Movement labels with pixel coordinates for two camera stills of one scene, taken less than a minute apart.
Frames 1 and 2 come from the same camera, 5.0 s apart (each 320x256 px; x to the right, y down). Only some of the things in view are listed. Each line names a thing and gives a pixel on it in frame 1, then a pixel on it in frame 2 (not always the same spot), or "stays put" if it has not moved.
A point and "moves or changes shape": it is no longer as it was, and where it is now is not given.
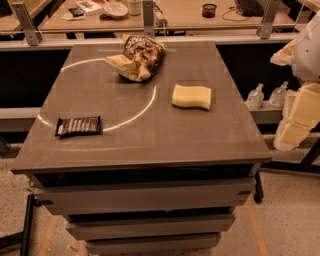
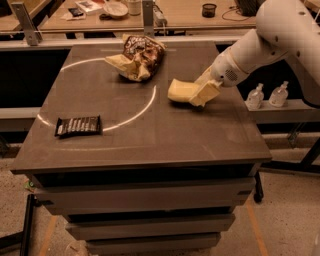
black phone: [76, 12] stays put
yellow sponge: [191, 96] moves or changes shape
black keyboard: [251, 8] stays put
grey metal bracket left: [33, 35] stays put
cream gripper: [308, 55] → [224, 70]
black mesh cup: [209, 10] stays put
